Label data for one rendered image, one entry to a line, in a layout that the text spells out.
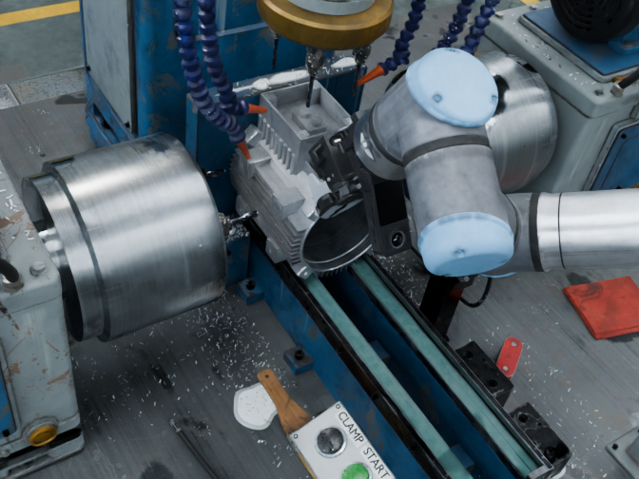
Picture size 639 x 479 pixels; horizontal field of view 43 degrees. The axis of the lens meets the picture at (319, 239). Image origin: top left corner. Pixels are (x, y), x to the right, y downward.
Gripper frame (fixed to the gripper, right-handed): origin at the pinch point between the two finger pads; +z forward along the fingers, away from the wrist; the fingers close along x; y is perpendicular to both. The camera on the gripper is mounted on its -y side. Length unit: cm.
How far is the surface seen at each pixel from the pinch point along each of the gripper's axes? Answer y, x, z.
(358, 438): -27.1, 15.2, -14.3
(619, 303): -30, -56, 15
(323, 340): -15.5, 1.3, 14.2
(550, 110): 4.3, -45.4, -0.9
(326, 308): -11.2, -0.7, 13.1
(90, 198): 11.0, 29.9, -2.1
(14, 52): 135, -12, 203
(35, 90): 82, 3, 123
